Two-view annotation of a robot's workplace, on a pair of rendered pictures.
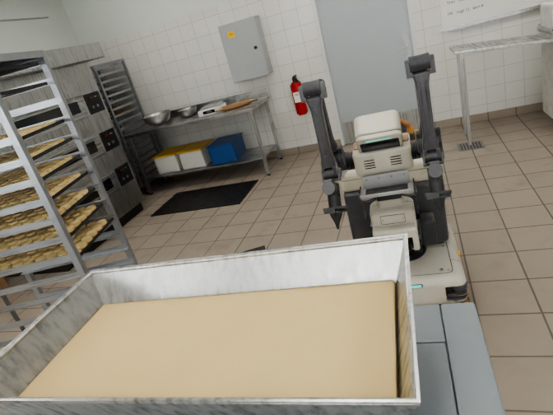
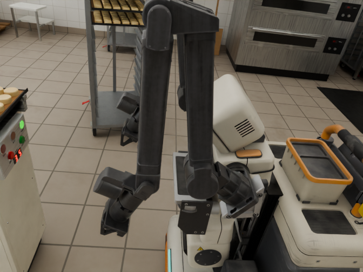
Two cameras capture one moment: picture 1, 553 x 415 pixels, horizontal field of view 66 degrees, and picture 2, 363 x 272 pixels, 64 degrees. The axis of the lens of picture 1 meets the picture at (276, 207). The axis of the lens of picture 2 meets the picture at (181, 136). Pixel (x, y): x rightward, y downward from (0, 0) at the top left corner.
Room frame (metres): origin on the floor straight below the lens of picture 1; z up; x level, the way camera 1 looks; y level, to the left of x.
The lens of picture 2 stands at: (1.48, -1.19, 1.48)
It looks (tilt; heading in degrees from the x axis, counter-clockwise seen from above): 34 degrees down; 63
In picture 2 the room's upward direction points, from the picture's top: 8 degrees clockwise
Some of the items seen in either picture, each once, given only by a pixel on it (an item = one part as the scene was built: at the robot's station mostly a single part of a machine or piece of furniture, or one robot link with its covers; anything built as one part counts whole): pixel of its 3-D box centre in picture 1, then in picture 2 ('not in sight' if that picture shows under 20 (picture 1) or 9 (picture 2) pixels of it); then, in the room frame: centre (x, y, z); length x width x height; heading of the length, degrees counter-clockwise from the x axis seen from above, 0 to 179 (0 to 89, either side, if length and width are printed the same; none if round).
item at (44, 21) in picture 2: not in sight; (33, 20); (1.33, 3.89, 0.23); 0.44 x 0.44 x 0.46; 60
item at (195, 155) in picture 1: (198, 154); not in sight; (5.90, 0.84, 0.36); 0.46 x 0.38 x 0.26; 158
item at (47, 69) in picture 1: (112, 214); not in sight; (2.20, 0.85, 0.97); 0.03 x 0.03 x 1.70; 83
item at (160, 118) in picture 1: (158, 118); not in sight; (6.03, 1.22, 0.95); 0.39 x 0.39 x 0.14
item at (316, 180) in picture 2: not in sight; (311, 169); (2.28, -0.68, 0.87); 0.23 x 0.15 x 0.11; 70
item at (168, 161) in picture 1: (174, 159); not in sight; (6.04, 1.21, 0.36); 0.46 x 0.38 x 0.26; 157
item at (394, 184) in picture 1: (388, 194); (194, 184); (1.90, -0.54, 0.77); 0.28 x 0.16 x 0.22; 70
